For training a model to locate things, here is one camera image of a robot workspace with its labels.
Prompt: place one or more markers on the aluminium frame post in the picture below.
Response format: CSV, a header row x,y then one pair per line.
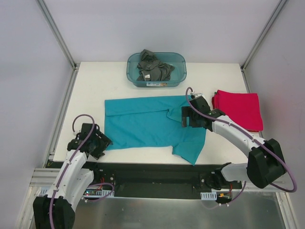
x,y
263,34
56,32

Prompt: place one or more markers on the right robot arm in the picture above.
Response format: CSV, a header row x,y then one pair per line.
x,y
264,157

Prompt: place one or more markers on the teal t shirt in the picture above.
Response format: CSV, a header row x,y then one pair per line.
x,y
152,122

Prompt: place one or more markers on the white cable duct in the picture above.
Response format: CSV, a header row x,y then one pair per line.
x,y
209,195
89,193

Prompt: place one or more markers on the dark grey crumpled shirt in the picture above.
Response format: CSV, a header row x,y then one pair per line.
x,y
152,69

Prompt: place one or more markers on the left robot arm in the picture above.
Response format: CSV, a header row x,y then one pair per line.
x,y
56,209

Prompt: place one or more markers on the teal plastic bin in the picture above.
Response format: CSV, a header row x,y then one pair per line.
x,y
172,58

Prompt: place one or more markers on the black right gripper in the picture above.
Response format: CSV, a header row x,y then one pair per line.
x,y
188,117

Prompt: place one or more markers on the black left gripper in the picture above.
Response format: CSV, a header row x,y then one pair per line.
x,y
102,143

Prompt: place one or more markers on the right aluminium frame post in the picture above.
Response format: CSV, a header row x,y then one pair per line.
x,y
263,34

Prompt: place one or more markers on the left aluminium frame post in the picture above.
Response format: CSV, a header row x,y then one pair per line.
x,y
56,32

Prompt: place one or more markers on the left white cable duct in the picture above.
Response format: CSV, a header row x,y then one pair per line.
x,y
89,193

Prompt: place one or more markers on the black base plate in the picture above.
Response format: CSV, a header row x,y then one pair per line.
x,y
159,180

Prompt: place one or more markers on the right white cable duct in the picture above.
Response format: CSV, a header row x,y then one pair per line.
x,y
209,195

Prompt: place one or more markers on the folded red t shirt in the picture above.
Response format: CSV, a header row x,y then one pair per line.
x,y
242,108

